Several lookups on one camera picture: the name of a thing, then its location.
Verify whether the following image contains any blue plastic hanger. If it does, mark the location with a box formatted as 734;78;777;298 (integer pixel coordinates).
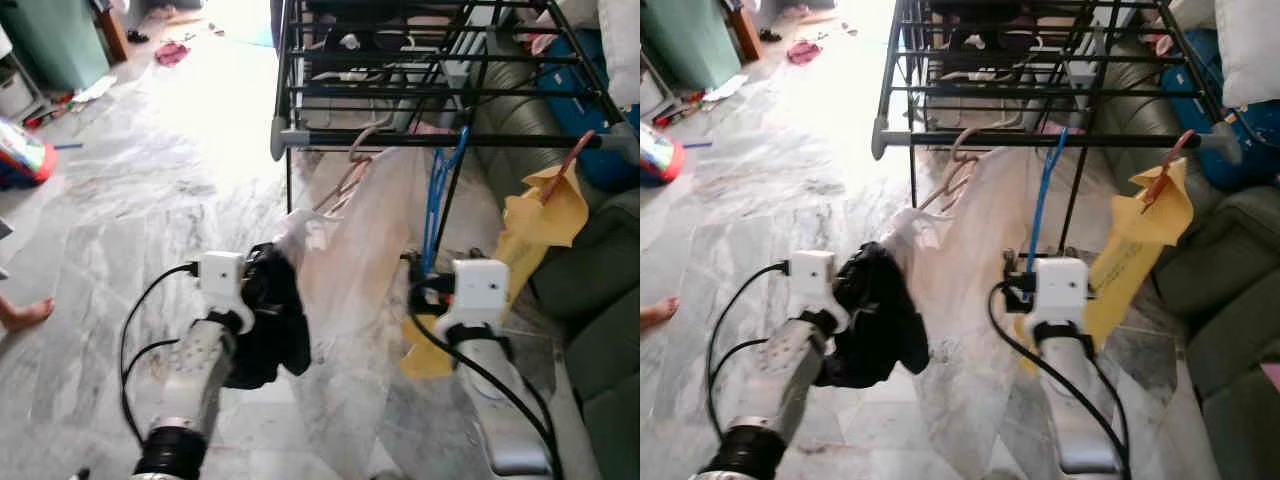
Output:
1020;125;1071;276
420;125;471;281

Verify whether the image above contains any dark navy garment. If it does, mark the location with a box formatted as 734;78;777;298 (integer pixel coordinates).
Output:
818;240;931;391
225;240;313;391

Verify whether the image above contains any beige plastic hanger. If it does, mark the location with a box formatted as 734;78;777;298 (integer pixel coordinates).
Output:
920;115;1001;213
315;115;396;216

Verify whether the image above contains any pink plastic hanger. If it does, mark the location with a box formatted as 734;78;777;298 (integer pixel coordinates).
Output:
1140;130;1198;206
540;130;596;206

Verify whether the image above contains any white translucent garment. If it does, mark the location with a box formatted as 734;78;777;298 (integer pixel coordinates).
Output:
275;145;451;480
885;145;1051;480

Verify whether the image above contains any yellow shirt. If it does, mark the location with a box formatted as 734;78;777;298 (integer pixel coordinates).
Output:
400;160;591;379
1015;158;1196;373

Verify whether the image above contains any black metal drying rack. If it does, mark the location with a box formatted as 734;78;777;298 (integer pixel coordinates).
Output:
870;0;1246;241
270;0;641;276

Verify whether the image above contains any olive green leather sofa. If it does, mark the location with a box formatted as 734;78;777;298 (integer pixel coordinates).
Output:
1090;30;1280;480
470;30;641;480

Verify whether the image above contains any blue bag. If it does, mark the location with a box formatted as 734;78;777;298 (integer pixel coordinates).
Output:
535;30;641;191
1160;30;1280;191

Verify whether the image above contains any white pillow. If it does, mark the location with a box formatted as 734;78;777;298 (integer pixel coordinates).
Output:
1170;0;1280;109
555;0;641;106

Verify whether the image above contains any green cabinet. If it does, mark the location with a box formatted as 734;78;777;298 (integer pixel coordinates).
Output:
640;0;746;91
0;0;111;91

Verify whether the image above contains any white plastic drawer unit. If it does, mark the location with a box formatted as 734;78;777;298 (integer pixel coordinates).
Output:
0;30;46;126

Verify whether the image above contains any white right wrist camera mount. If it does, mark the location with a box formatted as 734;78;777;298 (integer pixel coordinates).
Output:
437;258;511;336
1022;257;1091;336

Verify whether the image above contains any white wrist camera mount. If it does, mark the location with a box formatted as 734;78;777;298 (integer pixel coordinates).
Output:
1022;257;1091;336
437;258;511;336
787;250;839;326
198;250;256;331

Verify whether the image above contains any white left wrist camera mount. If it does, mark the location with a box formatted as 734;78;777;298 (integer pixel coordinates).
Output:
198;250;256;331
787;250;839;326

